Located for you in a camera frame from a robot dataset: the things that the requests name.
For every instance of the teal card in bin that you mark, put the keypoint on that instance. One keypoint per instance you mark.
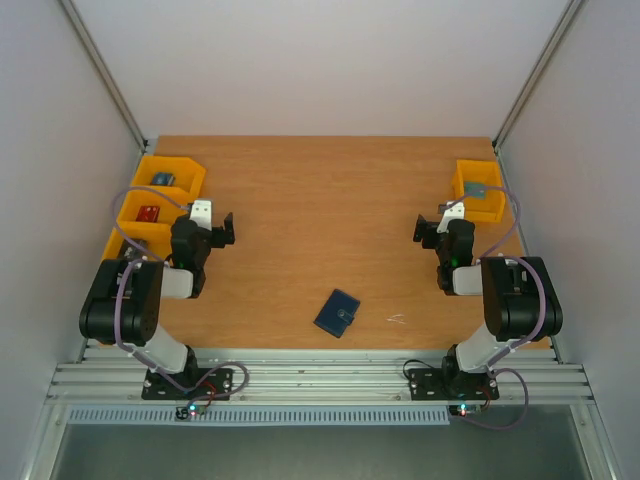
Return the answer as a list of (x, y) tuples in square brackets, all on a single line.
[(475, 190)]

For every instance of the red card in bin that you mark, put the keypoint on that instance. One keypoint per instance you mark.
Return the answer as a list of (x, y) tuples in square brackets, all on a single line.
[(148, 214)]

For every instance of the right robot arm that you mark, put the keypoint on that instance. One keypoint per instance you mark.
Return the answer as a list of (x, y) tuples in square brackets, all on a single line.
[(520, 305)]

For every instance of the yellow bin near left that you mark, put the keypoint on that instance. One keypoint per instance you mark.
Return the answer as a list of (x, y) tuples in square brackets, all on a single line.
[(157, 241)]

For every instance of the controller board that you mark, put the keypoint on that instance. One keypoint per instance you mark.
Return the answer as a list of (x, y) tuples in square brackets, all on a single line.
[(465, 410), (190, 412)]

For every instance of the blue card holder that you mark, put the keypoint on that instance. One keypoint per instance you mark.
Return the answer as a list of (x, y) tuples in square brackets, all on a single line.
[(337, 314)]

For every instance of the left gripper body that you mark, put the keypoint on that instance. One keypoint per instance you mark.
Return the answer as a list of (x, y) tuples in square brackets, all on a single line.
[(222, 240)]

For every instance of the blue card in bin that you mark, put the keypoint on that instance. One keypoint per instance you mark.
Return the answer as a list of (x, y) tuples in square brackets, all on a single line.
[(163, 179)]

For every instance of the yellow bin middle left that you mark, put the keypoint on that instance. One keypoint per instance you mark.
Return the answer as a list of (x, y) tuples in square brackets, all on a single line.
[(172, 205)]

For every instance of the yellow bin right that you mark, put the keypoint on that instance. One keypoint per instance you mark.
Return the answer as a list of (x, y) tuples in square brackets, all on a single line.
[(475, 179)]

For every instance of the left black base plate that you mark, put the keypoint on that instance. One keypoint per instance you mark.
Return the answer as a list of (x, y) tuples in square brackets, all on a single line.
[(184, 385)]

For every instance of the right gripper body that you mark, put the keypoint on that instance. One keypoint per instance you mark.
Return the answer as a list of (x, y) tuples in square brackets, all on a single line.
[(428, 236)]

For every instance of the dark card in bin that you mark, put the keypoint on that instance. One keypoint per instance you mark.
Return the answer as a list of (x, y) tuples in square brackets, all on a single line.
[(130, 252)]

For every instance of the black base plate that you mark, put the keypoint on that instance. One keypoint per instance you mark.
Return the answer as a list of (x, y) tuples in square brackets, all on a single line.
[(184, 385), (430, 384)]

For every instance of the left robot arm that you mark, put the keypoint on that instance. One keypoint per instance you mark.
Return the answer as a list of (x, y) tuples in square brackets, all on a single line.
[(122, 307)]

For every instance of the left controller board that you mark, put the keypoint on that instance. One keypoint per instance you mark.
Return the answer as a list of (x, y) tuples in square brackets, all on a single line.
[(190, 412)]

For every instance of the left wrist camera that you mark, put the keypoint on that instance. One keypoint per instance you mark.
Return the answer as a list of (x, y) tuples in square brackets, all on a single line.
[(201, 212)]

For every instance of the yellow bin far left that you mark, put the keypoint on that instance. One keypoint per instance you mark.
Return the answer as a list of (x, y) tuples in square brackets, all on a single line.
[(175, 173)]

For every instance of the grey slotted cable duct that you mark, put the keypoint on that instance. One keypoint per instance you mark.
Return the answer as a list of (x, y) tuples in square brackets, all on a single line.
[(261, 416)]

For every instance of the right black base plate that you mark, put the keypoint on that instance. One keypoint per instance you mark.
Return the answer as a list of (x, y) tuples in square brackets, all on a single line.
[(430, 384)]

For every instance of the right controller board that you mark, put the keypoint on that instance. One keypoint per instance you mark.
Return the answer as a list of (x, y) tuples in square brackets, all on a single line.
[(465, 410)]

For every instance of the yellow bin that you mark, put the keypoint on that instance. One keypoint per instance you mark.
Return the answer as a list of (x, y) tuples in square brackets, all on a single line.
[(172, 205), (157, 241), (175, 173), (475, 179)]

